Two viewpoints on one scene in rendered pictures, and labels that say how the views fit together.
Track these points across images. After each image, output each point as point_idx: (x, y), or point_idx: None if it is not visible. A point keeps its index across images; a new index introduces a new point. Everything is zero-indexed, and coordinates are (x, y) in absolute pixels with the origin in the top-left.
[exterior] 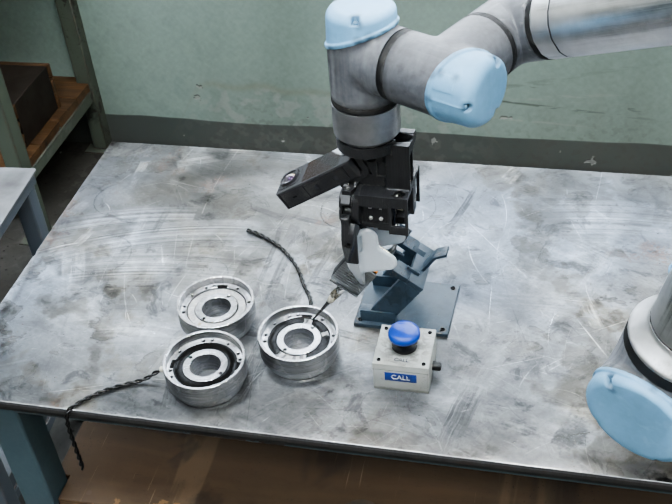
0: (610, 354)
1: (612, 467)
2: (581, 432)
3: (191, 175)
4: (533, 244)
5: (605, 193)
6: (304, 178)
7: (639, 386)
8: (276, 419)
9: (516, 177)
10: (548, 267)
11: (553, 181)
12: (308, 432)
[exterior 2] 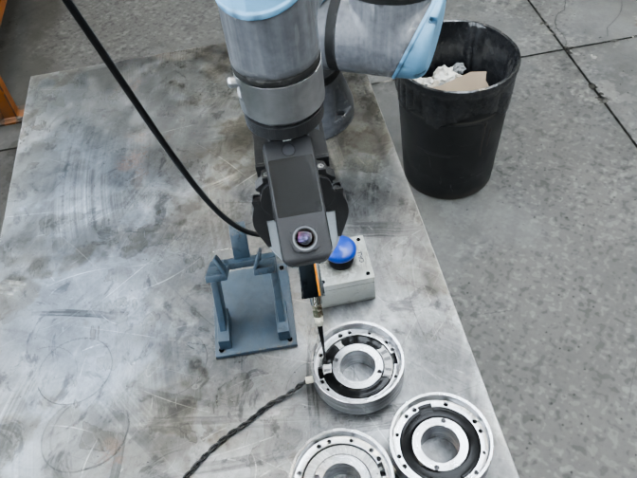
0: (392, 38)
1: (383, 138)
2: (358, 159)
3: None
4: (133, 239)
5: (43, 207)
6: (316, 208)
7: (439, 0)
8: (454, 361)
9: (12, 282)
10: (166, 221)
11: (21, 249)
12: (454, 328)
